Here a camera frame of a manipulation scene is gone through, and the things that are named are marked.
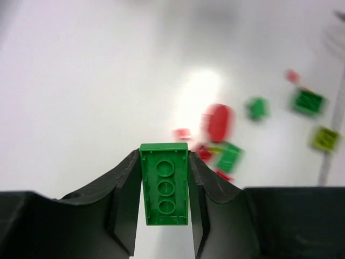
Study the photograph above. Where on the tiny red lego piece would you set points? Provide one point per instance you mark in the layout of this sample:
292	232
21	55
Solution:
182	134

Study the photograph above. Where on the red oval lego piece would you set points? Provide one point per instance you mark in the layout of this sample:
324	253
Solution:
217	123

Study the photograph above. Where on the small red flat lego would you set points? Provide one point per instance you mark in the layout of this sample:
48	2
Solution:
224	176

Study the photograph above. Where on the lime lego brick front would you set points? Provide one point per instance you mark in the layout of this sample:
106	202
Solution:
324	139

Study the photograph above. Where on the green lego brick with red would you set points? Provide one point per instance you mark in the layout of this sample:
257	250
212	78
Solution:
308	103

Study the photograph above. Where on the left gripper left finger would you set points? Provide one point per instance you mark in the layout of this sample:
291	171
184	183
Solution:
98	220

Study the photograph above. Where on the green square lego brick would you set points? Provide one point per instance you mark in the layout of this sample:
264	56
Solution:
230	155

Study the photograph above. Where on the green lego plate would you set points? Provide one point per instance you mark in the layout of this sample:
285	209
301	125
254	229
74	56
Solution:
164	169

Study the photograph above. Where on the tiny red stud lego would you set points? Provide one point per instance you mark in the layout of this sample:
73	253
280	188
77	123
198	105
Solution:
292	76

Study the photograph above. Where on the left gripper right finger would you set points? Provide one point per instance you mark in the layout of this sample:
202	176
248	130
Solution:
263	222

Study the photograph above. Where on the red long lego brick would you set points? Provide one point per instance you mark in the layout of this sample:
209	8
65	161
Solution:
206	153

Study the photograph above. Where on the small lime round lego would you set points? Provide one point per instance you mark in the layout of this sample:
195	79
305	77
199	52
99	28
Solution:
216	148

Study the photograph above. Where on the small dark green lego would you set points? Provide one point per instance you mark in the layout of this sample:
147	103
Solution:
257	108

